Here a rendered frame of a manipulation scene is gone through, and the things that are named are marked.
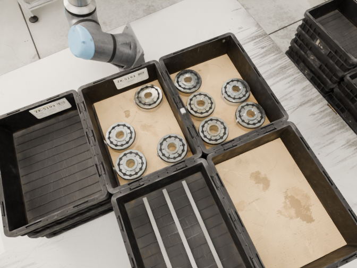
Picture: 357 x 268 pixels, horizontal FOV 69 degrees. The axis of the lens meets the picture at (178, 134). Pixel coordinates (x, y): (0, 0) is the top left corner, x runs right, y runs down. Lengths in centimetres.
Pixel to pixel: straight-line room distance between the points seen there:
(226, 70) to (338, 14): 104
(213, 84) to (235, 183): 38
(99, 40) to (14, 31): 181
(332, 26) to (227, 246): 143
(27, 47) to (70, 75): 135
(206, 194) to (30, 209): 57
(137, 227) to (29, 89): 83
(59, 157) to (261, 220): 70
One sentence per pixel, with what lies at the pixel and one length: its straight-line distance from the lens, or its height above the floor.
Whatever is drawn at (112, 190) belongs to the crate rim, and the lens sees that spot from 79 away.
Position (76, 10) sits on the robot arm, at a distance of 113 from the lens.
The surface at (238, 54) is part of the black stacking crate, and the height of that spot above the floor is 90.
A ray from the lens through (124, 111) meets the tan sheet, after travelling 99.
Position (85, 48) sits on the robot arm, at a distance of 106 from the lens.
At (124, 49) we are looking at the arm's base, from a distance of 112.
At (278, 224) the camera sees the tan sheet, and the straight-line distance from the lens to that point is 89.
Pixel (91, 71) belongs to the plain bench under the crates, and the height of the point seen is 70.
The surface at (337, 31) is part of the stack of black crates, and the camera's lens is 186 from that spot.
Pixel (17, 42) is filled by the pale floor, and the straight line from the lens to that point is 273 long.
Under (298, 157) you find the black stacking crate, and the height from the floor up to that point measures 87.
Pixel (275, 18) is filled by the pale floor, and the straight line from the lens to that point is 254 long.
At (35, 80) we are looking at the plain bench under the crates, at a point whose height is 70.
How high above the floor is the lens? 167
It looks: 67 degrees down
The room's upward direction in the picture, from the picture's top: 6 degrees counter-clockwise
